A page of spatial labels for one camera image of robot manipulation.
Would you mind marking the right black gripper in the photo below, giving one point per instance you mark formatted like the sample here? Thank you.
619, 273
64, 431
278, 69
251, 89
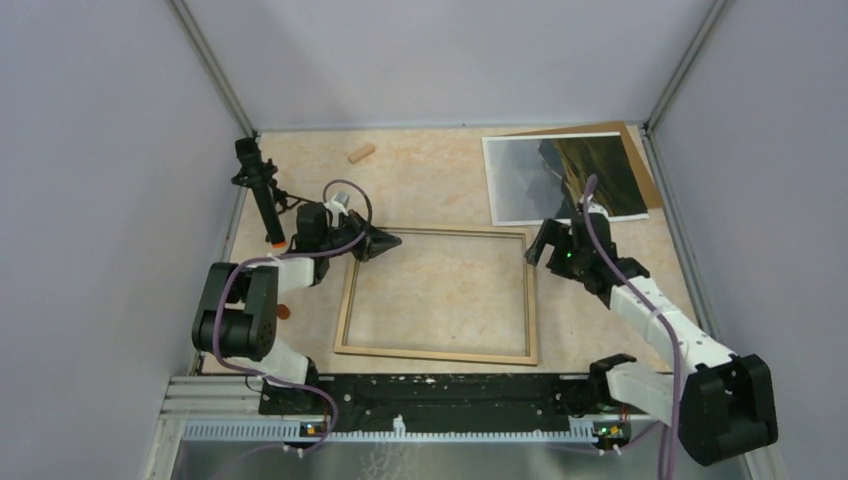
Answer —
557, 234

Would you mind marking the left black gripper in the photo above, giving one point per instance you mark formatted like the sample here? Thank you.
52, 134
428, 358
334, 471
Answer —
375, 242

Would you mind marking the landscape photo print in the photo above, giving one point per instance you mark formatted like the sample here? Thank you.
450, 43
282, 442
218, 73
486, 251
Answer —
532, 178

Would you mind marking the wooden picture frame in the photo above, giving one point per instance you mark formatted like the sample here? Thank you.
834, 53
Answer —
447, 293

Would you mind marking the brown cardboard backing board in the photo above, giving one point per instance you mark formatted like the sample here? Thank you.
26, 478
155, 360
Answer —
632, 145

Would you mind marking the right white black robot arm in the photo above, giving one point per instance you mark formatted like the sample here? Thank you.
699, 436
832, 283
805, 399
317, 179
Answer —
717, 403

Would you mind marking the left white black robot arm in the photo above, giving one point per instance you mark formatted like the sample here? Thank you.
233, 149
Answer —
238, 310

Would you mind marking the small wooden cylinder block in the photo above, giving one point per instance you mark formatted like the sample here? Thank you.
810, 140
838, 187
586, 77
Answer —
361, 153

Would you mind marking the small round brown disc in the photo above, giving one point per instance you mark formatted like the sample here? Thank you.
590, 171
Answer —
283, 312

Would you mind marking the black mini tripod orange tip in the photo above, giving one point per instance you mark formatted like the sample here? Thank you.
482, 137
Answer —
257, 174

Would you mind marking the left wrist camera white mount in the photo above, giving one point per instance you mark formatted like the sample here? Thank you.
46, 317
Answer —
339, 201

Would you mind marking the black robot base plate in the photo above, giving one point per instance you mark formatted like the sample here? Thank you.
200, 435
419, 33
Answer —
462, 403

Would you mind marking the white toothed cable duct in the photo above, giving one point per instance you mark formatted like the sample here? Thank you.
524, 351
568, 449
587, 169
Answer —
294, 431

